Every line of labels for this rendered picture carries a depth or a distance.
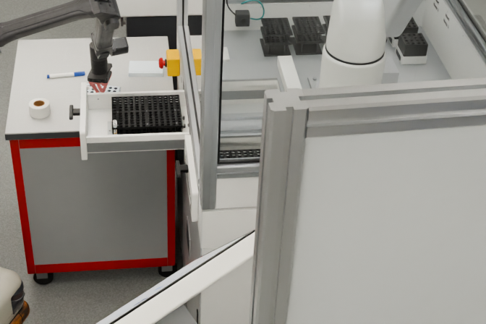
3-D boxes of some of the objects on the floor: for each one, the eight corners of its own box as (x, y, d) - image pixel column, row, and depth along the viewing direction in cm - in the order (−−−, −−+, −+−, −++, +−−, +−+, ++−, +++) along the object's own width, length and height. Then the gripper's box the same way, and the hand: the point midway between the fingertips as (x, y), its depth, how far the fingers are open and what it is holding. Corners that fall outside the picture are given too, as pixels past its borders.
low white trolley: (27, 293, 349) (4, 133, 303) (36, 190, 398) (17, 39, 353) (178, 283, 356) (178, 126, 311) (168, 184, 405) (167, 35, 360)
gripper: (92, 48, 311) (95, 85, 321) (84, 64, 303) (88, 101, 313) (111, 49, 311) (114, 87, 320) (105, 66, 303) (108, 103, 312)
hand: (101, 92), depth 316 cm, fingers closed
